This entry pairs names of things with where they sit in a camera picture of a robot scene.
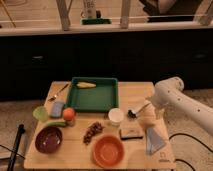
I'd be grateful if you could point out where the yellow corn cob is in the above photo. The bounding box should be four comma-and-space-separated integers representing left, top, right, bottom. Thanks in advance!
77, 82, 96, 88

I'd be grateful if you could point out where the orange red bowl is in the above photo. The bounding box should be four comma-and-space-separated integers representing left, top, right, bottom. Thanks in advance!
92, 135, 125, 168

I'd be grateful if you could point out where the green plastic tray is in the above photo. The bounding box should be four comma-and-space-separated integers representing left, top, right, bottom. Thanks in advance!
66, 77, 119, 112

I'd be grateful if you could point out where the black floor cable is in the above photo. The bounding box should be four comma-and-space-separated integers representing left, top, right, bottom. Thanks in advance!
168, 132, 213, 171

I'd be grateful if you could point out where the dark purple bowl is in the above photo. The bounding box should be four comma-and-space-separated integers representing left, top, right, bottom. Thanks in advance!
35, 126, 62, 154

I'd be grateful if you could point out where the white cup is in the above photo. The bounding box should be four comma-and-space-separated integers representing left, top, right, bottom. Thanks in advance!
108, 108, 124, 125

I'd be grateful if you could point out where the metal fork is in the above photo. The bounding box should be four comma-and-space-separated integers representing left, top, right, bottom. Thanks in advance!
48, 84, 69, 102

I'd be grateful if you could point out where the light green cup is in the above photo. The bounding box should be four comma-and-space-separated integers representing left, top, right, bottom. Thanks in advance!
33, 106, 49, 122

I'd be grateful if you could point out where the green cucumber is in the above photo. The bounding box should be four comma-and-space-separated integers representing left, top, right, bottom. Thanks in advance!
46, 122, 67, 127

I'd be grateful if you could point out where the white bottle on green base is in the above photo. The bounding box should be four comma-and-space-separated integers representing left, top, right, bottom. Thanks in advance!
81, 0, 111, 25

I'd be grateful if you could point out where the white handled dish brush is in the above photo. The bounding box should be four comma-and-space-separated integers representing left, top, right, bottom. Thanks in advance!
127, 104, 148, 118

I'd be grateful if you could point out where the blue sponge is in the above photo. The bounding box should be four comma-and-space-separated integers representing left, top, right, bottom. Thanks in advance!
50, 101, 64, 118

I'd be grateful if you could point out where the orange fruit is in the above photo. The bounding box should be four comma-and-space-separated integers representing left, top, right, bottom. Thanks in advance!
63, 108, 75, 121

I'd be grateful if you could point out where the folded blue cloth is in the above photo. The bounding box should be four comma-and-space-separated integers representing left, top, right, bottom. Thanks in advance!
146, 127, 166, 155

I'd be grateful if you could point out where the bunch of dark grapes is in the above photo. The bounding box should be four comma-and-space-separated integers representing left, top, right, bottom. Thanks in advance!
83, 122, 104, 145

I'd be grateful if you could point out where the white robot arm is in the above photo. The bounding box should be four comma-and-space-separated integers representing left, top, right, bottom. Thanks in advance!
149, 77, 213, 136

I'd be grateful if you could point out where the black pole stand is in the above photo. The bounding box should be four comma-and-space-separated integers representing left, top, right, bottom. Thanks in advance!
7, 124, 25, 171

